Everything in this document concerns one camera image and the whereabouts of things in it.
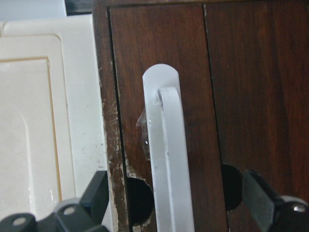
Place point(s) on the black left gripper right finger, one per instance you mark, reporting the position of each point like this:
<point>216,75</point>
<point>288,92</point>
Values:
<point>273,212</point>

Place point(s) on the dark wooden drawer box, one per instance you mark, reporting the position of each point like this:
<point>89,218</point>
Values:
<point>244,75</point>

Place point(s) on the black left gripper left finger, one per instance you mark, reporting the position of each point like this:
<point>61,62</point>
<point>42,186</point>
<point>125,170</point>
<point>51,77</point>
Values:
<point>83,214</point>

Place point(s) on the white drawer handle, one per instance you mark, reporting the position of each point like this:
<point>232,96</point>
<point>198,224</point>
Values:
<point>168,150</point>

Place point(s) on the cream plastic box top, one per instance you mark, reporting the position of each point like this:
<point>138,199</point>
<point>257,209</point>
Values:
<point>51,125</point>

